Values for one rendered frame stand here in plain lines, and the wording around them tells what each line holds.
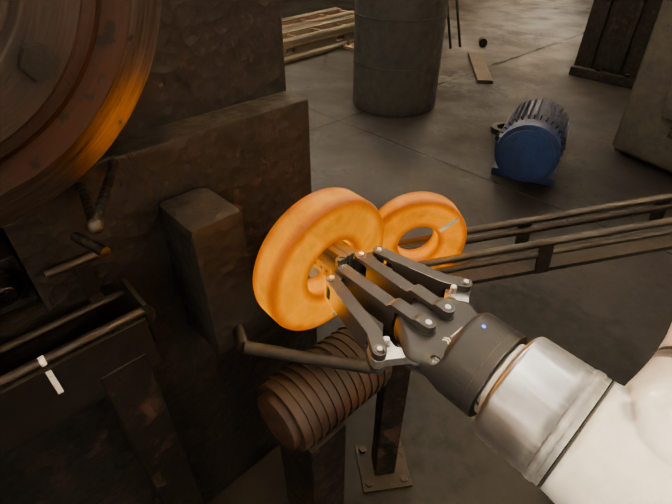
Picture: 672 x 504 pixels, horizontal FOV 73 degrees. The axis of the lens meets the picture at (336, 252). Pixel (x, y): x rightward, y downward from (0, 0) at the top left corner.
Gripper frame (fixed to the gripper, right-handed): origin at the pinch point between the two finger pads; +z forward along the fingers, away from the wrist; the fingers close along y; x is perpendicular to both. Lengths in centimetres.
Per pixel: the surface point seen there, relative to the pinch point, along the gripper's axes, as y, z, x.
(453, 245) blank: 27.9, 0.7, -14.3
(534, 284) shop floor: 116, 10, -84
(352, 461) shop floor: 19, 8, -85
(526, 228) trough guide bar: 42.8, -3.9, -15.5
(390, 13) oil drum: 198, 164, -30
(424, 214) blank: 23.5, 4.1, -8.3
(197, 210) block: -2.9, 21.5, -5.3
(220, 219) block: -1.6, 18.0, -5.5
